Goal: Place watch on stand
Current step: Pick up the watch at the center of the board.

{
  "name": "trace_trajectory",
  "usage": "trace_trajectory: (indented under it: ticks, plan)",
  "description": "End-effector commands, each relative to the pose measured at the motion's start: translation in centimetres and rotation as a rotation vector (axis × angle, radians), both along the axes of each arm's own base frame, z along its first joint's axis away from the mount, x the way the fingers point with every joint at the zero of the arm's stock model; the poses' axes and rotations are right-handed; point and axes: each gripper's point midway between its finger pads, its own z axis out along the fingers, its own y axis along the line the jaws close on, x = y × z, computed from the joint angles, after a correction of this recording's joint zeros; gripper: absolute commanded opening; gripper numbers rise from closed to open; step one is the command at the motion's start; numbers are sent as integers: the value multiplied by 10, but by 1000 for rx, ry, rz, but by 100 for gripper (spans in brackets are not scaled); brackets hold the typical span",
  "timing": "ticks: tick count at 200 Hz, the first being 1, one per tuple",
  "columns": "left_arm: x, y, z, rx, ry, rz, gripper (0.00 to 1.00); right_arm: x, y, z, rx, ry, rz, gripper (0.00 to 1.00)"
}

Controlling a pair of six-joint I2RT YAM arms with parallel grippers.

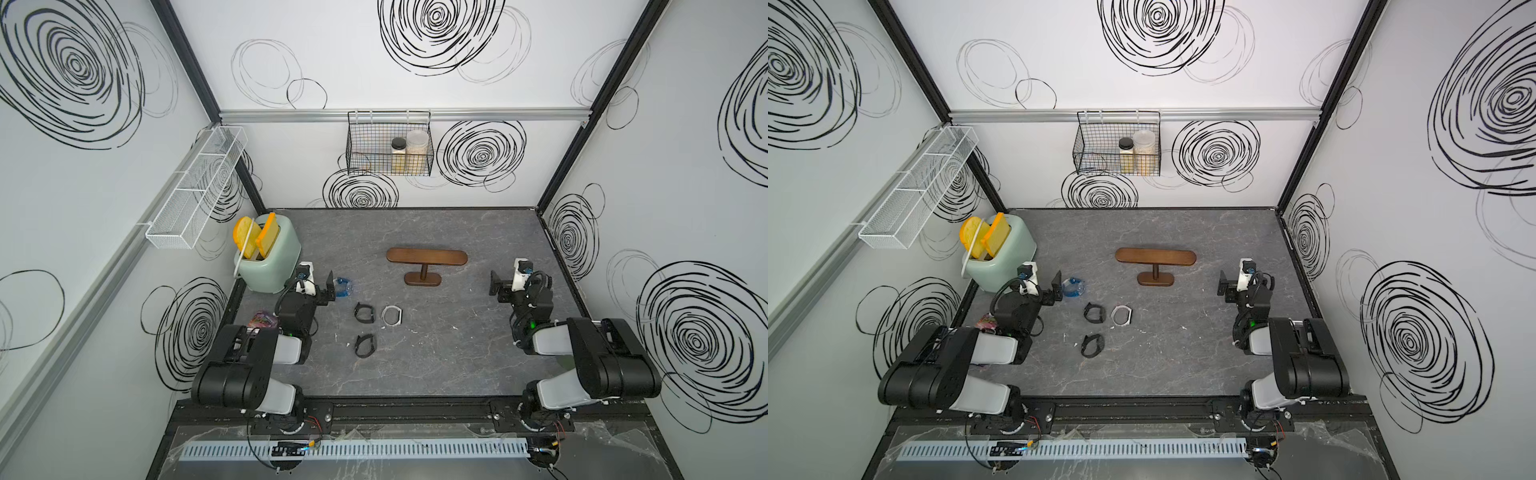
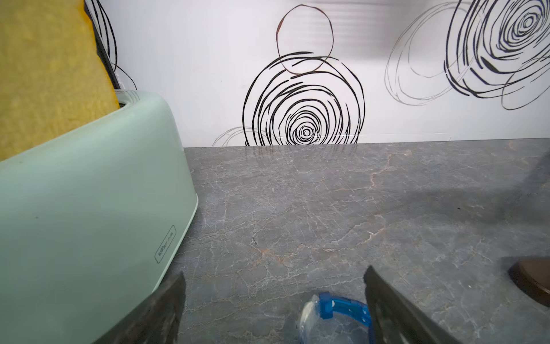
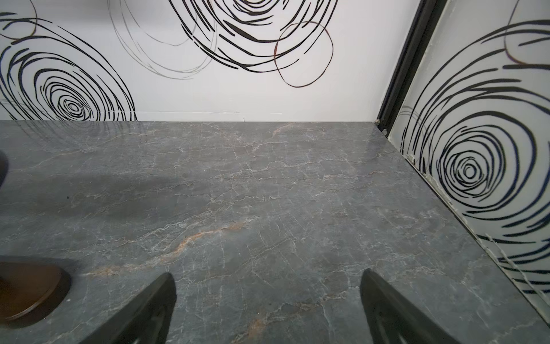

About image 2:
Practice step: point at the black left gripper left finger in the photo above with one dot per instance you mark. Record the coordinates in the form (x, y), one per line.
(156, 319)

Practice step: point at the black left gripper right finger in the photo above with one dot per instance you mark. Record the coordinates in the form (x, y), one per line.
(395, 319)

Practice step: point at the blue translucent watch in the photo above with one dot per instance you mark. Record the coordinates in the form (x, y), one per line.
(323, 306)

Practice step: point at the dark wooden watch stand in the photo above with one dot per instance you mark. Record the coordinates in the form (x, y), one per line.
(531, 276)

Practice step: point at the mint green toaster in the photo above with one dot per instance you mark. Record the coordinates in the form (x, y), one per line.
(91, 221)

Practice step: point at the yellow sponge toast slice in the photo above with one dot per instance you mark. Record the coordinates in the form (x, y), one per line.
(52, 79)

